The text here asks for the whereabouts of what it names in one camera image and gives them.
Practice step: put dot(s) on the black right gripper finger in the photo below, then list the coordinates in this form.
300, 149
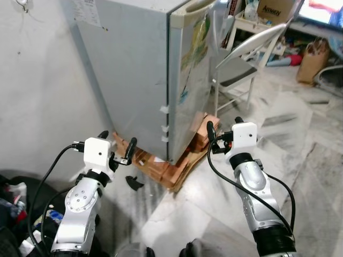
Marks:
210, 131
239, 120

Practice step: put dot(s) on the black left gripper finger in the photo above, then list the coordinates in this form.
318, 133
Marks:
131, 150
103, 134

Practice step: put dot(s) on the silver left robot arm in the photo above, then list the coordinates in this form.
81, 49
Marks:
80, 206

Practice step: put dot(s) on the small silver fridge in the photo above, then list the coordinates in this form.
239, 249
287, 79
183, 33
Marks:
134, 69

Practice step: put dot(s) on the white paper fridge label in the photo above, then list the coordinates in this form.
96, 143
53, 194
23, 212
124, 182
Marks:
87, 12

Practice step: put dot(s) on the small black floor piece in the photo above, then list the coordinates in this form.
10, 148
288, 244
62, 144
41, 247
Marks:
134, 183

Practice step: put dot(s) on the brown flattened cardboard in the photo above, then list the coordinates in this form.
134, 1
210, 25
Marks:
171, 171

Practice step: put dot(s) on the brown paper bag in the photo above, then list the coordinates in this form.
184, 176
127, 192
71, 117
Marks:
313, 64

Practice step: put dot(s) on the white shelf table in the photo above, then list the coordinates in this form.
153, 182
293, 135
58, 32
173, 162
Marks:
252, 27

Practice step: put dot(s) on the robot right leg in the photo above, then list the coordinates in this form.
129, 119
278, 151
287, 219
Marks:
193, 249

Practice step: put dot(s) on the printed cardboard box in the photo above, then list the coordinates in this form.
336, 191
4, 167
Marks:
274, 9

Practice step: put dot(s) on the black bag pile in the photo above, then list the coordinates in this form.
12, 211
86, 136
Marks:
16, 230

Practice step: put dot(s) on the lit television screen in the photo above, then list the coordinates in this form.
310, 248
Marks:
321, 10

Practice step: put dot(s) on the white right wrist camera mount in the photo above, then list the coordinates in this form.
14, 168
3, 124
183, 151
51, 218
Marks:
244, 138

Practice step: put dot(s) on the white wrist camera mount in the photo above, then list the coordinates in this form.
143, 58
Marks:
97, 154
244, 138

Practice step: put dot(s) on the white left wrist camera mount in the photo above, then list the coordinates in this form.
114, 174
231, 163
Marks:
97, 154

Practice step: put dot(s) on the white metal tube frame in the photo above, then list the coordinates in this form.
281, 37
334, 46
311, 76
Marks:
321, 72

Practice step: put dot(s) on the metal wall hook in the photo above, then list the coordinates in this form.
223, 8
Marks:
22, 5

